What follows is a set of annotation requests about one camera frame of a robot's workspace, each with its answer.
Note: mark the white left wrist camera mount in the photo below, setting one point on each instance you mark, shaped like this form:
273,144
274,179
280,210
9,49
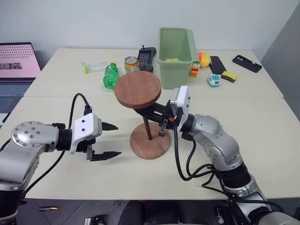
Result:
85,127

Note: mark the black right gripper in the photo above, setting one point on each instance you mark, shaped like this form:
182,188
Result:
167,116

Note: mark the plain black smartphone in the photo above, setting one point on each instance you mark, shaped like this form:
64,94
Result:
217,64

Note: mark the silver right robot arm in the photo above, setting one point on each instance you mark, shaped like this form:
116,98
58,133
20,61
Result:
218,140

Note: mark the green plastic bin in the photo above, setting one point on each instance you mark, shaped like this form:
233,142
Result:
173,70

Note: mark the teal and white round gadget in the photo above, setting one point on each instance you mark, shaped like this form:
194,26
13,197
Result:
213,80

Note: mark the orange and green block toy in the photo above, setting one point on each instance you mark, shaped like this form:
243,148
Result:
194,69

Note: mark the black smartphone with camera cutout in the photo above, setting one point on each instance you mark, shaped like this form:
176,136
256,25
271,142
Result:
247,63

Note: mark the open laptop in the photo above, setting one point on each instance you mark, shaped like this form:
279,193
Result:
16,63

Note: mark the orange drink can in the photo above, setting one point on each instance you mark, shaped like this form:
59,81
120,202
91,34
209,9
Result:
131,65

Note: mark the thin dark wooden pole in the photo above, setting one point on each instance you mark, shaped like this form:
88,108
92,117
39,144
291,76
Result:
148,130

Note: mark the dark rounded shape under table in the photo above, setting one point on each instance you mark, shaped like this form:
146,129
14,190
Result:
131,213

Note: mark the yellow and black sponge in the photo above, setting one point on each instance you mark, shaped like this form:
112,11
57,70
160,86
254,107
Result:
229,77

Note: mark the yellow object inside bin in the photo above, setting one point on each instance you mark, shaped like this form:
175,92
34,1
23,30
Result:
172,60

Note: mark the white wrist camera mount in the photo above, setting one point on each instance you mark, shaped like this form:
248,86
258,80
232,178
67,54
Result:
85,127
182,100

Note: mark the round wooden disc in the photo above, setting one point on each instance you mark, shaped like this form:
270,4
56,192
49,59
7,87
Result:
137,89

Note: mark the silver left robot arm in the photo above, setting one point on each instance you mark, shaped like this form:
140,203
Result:
28,138

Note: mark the round wooden base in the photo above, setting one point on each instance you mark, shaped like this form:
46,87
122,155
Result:
150,146

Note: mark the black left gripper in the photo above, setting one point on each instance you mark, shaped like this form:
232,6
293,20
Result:
89,151

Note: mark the clear tube with green cap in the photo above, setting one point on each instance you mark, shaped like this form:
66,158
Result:
95,66

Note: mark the green plastic bottle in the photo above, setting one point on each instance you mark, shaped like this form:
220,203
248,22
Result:
110,76

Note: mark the yellow soft toy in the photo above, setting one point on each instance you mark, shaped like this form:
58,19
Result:
204,59

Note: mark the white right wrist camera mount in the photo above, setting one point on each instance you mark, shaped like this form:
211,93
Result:
182,100

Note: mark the black handheld controller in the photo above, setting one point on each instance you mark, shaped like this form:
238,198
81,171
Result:
146,58

